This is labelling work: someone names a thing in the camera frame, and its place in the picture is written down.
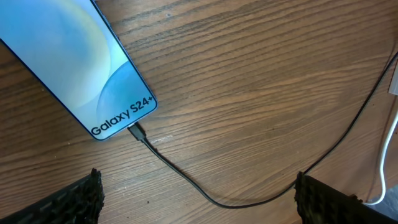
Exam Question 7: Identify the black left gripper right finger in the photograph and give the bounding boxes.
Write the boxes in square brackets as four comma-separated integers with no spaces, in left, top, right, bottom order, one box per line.
[294,172,397,224]

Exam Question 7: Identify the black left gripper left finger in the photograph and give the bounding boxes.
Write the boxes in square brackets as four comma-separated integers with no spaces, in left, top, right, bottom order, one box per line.
[1,169,104,224]

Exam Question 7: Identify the black USB charging cable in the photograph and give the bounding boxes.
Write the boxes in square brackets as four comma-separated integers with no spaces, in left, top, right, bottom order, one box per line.
[127,51,398,210]

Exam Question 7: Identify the blue Galaxy smartphone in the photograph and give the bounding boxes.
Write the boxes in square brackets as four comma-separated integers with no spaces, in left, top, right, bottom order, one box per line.
[1,0,158,141]

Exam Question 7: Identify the white power strip cord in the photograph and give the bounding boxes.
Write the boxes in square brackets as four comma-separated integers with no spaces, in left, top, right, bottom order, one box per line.
[363,108,398,206]

